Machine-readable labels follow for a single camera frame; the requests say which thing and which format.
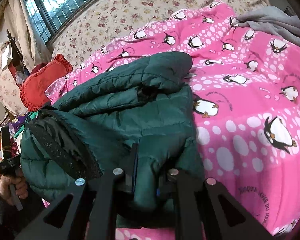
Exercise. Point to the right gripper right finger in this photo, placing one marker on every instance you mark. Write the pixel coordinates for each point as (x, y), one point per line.
(206, 209)

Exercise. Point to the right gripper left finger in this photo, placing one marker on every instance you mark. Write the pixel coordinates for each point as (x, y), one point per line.
(88, 209)

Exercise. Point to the dark green puffer jacket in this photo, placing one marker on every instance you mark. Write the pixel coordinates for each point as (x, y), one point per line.
(138, 115)

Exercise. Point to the green and purple clothes pile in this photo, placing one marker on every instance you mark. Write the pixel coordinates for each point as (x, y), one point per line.
(17, 125)

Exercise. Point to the red ruffled pillow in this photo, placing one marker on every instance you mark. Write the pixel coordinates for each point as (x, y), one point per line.
(32, 92)

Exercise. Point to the pink penguin blanket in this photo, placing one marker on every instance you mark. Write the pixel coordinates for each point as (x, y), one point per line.
(246, 86)

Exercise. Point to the beige left curtain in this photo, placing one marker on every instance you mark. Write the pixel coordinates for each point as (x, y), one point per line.
(15, 16)

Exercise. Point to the floral bed sheet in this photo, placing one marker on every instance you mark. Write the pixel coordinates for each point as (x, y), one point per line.
(105, 20)

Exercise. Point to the grey sweatshirt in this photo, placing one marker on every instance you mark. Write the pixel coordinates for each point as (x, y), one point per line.
(273, 21)

